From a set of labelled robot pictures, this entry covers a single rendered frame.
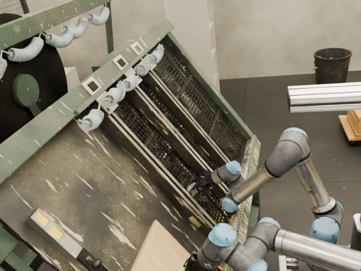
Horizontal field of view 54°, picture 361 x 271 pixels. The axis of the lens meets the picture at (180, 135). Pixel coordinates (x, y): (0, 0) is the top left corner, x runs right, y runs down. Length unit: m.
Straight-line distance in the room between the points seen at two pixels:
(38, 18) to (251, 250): 1.66
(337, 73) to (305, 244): 4.69
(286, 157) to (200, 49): 3.82
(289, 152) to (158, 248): 0.73
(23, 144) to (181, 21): 4.01
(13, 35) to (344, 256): 1.73
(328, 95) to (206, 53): 4.23
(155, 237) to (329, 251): 0.85
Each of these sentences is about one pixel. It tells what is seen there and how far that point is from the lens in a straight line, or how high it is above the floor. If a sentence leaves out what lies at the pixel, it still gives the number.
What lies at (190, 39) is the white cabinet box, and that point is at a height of 1.17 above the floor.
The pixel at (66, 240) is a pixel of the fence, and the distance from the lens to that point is 1.40.
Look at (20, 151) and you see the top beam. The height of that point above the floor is 1.88.
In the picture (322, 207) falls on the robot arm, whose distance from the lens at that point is 1.79.
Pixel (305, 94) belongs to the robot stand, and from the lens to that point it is 1.07.
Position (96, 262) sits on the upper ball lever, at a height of 1.55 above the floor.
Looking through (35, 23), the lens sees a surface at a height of 2.15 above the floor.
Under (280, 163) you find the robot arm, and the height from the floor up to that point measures 1.58.
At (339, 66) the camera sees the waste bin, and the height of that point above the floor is 0.52.
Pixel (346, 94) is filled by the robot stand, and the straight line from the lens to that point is 1.06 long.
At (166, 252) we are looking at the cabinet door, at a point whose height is 1.19.
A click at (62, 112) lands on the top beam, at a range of 1.56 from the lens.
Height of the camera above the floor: 2.46
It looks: 29 degrees down
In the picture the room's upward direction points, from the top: 9 degrees counter-clockwise
